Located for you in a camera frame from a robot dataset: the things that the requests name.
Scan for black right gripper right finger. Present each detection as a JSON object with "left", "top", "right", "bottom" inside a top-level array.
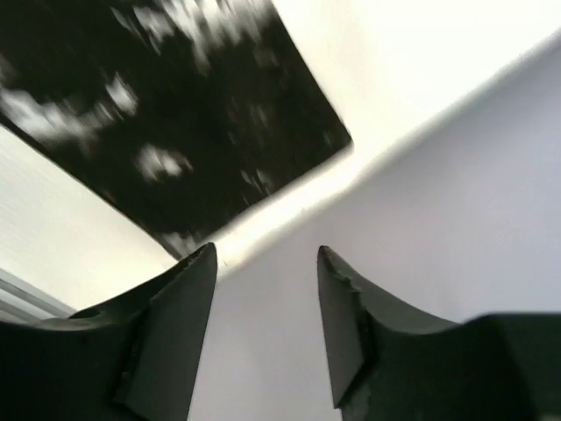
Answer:
[{"left": 317, "top": 246, "right": 560, "bottom": 420}]

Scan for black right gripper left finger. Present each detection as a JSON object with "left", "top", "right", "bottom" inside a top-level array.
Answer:
[{"left": 1, "top": 243, "right": 217, "bottom": 421}]

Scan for black white patterned trousers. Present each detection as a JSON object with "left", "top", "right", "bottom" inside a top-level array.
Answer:
[{"left": 1, "top": 1, "right": 352, "bottom": 257}]

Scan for aluminium rail frame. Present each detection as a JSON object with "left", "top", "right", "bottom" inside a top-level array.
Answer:
[{"left": 0, "top": 269, "right": 76, "bottom": 324}]

